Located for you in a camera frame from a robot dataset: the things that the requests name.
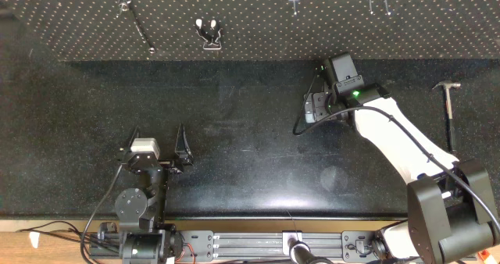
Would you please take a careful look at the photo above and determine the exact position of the black cable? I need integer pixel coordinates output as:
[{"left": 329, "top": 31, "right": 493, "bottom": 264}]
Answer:
[
  {"left": 80, "top": 164, "right": 124, "bottom": 264},
  {"left": 291, "top": 74, "right": 500, "bottom": 234}
]

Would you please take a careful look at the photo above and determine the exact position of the hammer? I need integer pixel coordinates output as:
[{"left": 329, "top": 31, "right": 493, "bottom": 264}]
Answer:
[{"left": 432, "top": 80, "right": 462, "bottom": 154}]

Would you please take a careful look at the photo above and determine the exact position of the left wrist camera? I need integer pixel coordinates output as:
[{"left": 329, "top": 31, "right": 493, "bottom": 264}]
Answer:
[{"left": 130, "top": 137, "right": 161, "bottom": 159}]

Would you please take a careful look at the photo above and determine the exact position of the black pegboard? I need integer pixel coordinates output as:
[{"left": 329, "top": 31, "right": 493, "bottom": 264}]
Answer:
[{"left": 0, "top": 0, "right": 500, "bottom": 62}]

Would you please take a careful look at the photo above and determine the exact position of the wrench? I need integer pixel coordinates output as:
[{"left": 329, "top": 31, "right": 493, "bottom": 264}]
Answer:
[{"left": 118, "top": 0, "right": 156, "bottom": 55}]

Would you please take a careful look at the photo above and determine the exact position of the thin black wire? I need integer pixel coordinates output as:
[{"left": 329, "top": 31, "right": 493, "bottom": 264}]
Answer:
[{"left": 17, "top": 219, "right": 118, "bottom": 253}]

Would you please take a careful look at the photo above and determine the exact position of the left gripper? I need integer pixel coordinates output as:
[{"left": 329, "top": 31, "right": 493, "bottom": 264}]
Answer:
[{"left": 118, "top": 123, "right": 195, "bottom": 175}]

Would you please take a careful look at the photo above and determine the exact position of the mounting rail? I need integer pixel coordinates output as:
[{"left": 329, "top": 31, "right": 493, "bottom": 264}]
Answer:
[{"left": 87, "top": 220, "right": 480, "bottom": 264}]

